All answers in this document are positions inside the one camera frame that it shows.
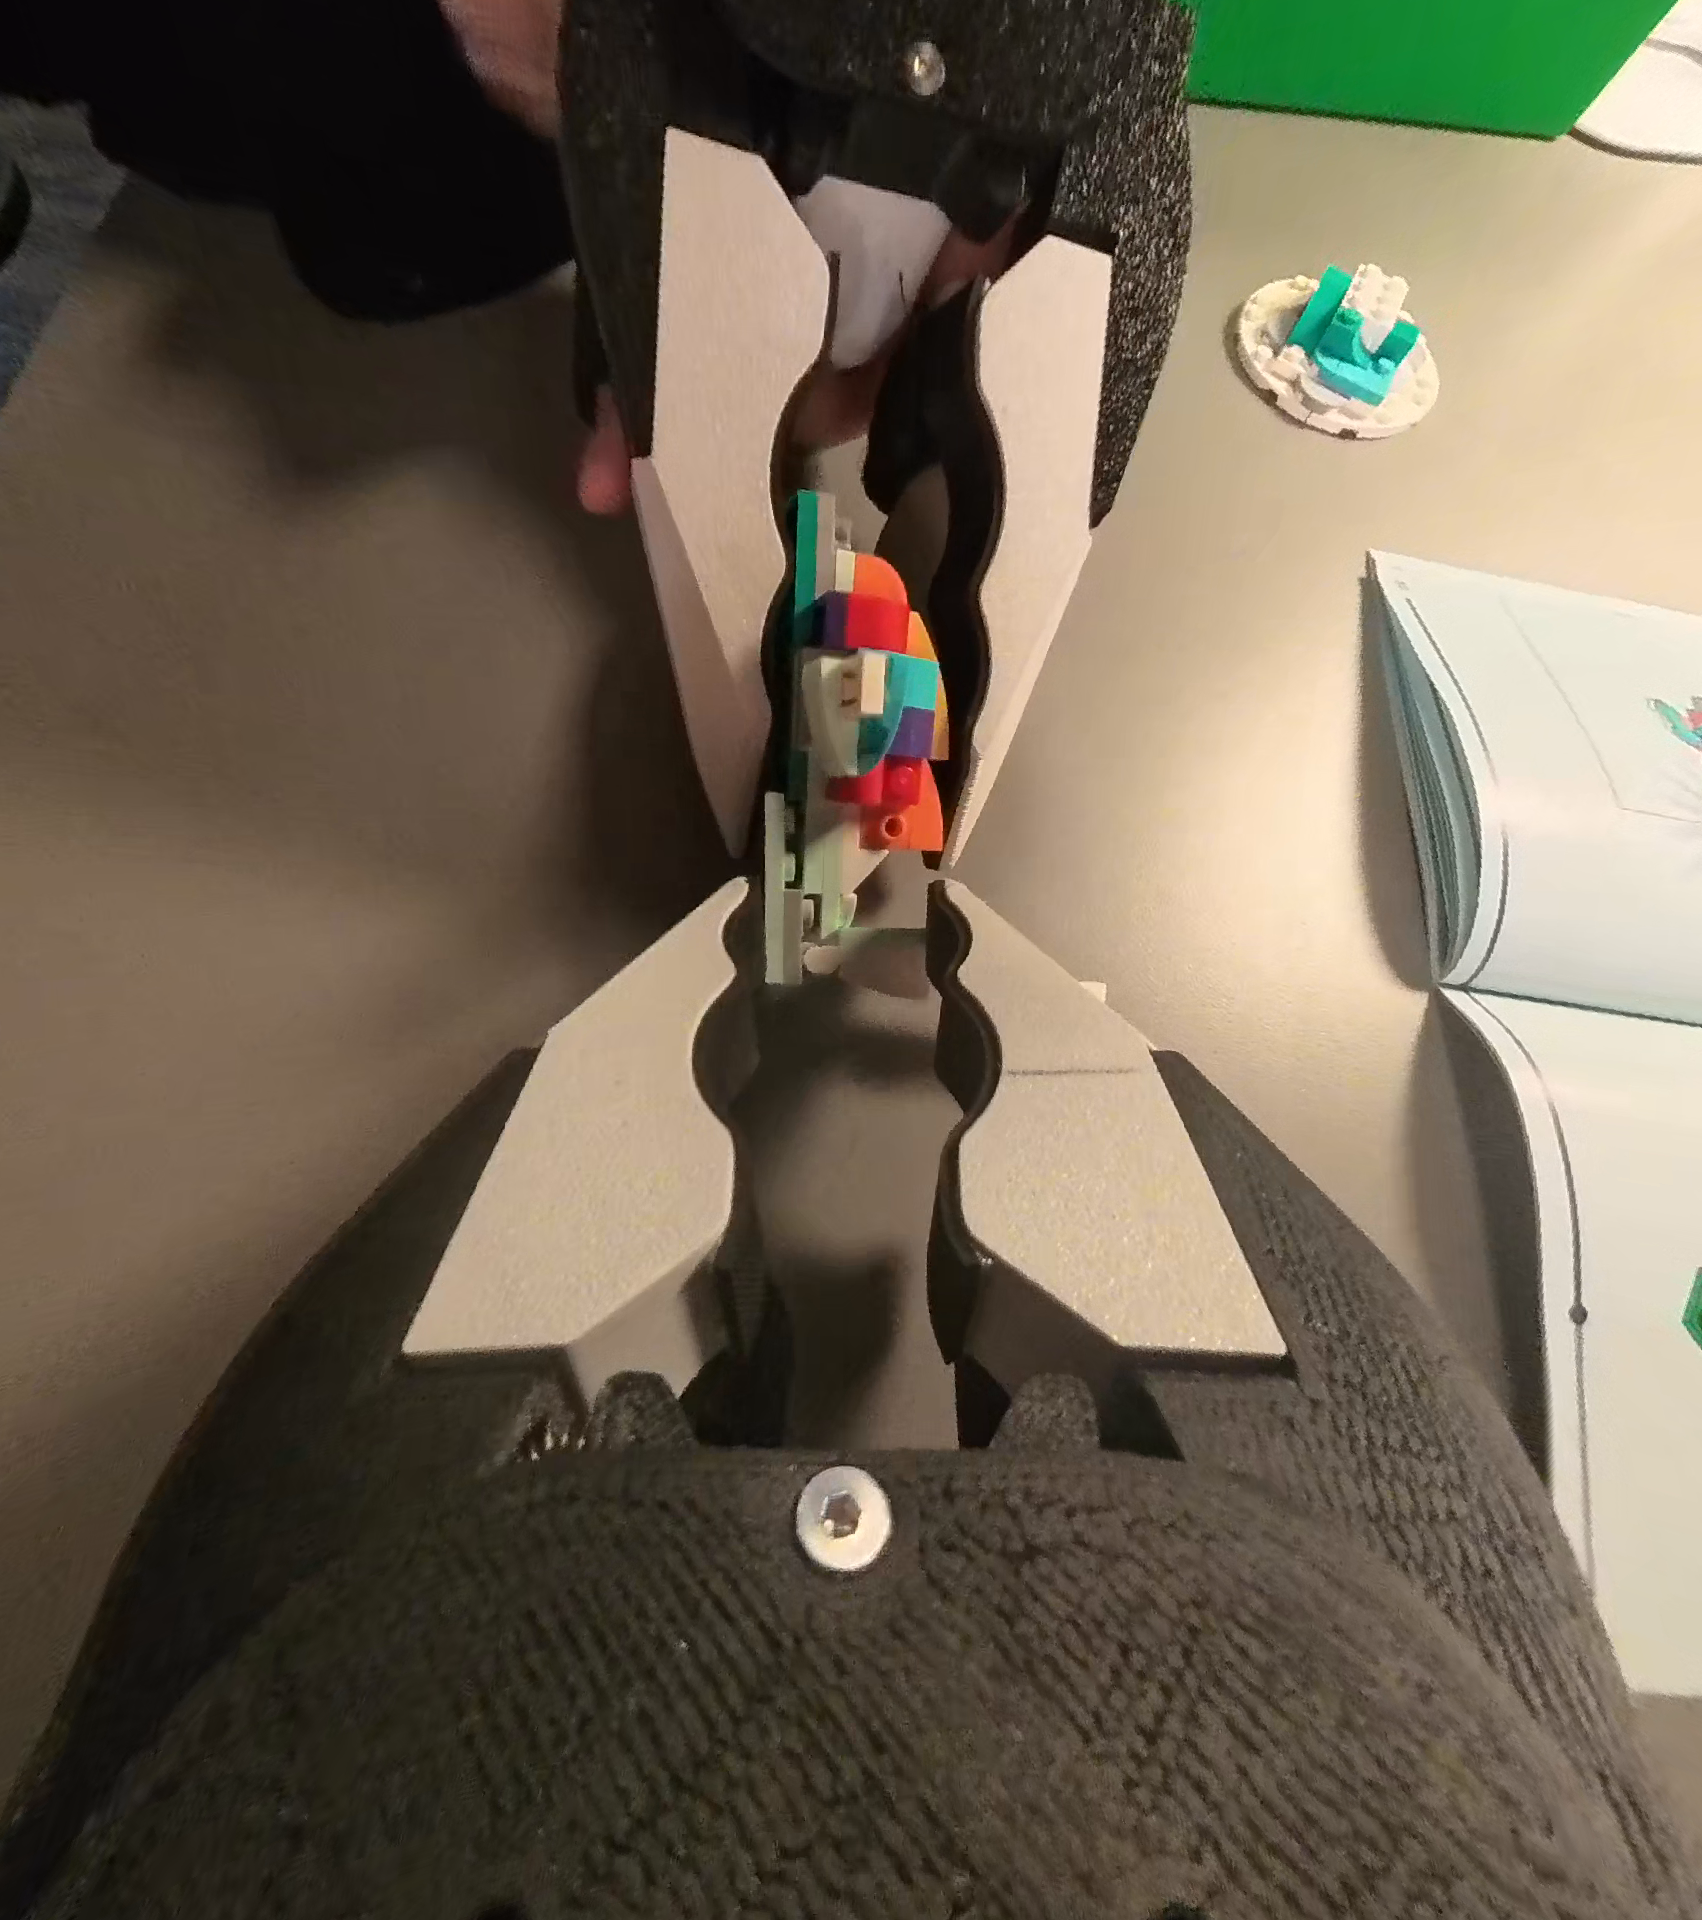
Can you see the multicoloured lego model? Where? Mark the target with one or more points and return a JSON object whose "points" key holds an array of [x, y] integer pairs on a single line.
{"points": [[874, 674]]}

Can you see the green box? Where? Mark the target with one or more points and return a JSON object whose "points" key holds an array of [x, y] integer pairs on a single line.
{"points": [[1390, 61]]}

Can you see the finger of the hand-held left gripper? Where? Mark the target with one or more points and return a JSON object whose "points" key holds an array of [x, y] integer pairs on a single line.
{"points": [[709, 374], [1054, 450]]}

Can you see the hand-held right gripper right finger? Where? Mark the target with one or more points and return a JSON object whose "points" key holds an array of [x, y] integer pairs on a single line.
{"points": [[1106, 1200]]}

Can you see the person's black clothing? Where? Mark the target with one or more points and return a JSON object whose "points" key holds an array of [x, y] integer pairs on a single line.
{"points": [[340, 181]]}

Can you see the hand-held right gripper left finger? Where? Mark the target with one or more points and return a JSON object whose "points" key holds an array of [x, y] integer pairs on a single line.
{"points": [[581, 1200]]}

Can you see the person's left hand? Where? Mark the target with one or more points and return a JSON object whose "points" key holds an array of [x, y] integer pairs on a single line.
{"points": [[605, 473]]}

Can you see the lego instruction booklet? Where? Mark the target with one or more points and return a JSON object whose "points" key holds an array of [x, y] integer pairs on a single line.
{"points": [[1616, 900]]}

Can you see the round white lego base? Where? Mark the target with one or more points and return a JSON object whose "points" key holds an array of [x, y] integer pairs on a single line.
{"points": [[1330, 369]]}

